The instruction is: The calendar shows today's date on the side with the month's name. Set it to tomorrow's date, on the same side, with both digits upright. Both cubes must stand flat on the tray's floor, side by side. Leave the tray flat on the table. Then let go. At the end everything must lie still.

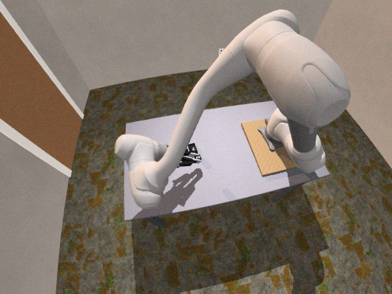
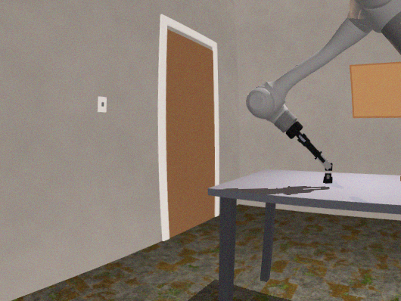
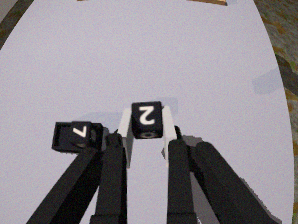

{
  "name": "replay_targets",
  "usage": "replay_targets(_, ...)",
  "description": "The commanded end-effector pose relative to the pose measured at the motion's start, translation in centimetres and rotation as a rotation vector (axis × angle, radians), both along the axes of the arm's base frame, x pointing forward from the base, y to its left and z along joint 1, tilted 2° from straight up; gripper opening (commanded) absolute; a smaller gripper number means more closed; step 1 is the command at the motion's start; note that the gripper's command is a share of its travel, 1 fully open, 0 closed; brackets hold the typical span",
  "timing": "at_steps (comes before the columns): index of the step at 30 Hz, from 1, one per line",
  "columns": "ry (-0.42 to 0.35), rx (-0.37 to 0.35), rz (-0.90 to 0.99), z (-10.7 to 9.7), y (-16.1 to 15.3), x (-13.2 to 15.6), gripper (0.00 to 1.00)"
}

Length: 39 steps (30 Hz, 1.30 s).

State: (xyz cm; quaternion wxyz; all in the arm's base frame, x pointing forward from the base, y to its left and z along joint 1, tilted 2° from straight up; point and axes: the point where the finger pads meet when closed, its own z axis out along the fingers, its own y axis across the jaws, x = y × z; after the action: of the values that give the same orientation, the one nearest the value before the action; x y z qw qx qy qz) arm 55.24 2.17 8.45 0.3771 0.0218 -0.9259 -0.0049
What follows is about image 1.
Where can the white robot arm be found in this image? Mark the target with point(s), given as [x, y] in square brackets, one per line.
[305, 83]

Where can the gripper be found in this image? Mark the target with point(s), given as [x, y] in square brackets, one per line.
[188, 161]

